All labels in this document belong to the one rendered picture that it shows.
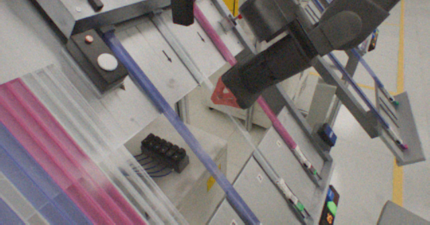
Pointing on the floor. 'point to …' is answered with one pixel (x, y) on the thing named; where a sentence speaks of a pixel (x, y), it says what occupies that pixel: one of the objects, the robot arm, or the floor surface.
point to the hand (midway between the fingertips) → (218, 97)
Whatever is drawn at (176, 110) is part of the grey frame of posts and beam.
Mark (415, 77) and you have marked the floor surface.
